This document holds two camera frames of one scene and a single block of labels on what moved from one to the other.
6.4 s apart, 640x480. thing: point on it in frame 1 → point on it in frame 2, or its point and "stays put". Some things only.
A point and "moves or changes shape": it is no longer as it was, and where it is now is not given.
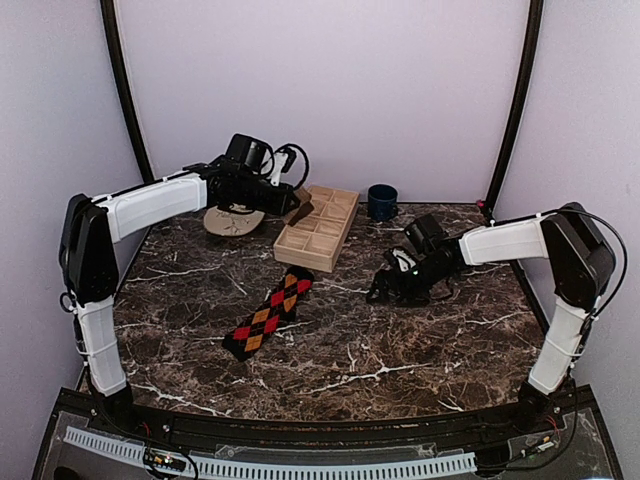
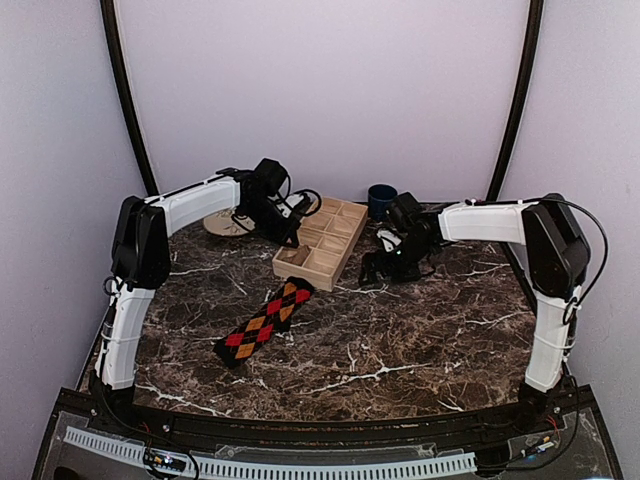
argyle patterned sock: x=279 y=307 moves or changes shape
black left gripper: x=280 y=208 → x=283 y=235
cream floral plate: x=232 y=224 stays put
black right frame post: x=535 y=20 stays put
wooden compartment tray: x=315 y=239 moves or changes shape
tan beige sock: x=305 y=207 moves or changes shape
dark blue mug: x=382 y=201 stays put
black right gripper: x=383 y=278 → x=369 y=265
